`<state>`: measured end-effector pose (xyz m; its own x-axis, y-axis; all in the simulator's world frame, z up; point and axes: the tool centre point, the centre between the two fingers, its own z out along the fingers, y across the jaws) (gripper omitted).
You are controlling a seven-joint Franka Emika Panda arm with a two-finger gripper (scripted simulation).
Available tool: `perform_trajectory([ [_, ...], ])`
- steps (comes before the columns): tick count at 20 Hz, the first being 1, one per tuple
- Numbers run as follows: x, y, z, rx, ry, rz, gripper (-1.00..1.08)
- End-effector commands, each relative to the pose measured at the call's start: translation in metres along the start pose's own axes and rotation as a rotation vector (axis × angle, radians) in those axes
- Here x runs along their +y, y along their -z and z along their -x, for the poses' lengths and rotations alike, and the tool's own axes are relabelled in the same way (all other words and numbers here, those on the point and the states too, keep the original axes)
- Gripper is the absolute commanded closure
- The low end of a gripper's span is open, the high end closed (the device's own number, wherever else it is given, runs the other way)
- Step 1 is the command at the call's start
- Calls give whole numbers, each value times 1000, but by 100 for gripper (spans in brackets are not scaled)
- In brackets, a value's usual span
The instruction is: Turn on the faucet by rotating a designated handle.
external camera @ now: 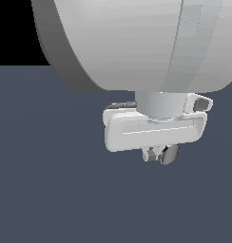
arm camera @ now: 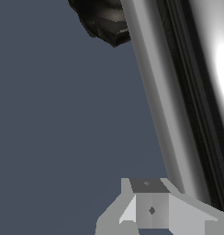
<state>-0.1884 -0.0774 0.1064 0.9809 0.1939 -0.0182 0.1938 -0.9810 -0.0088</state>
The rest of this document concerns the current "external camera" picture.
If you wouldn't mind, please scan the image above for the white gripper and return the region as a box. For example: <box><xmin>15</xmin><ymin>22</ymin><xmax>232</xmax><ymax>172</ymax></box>
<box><xmin>103</xmin><ymin>92</ymin><xmax>214</xmax><ymax>166</ymax></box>

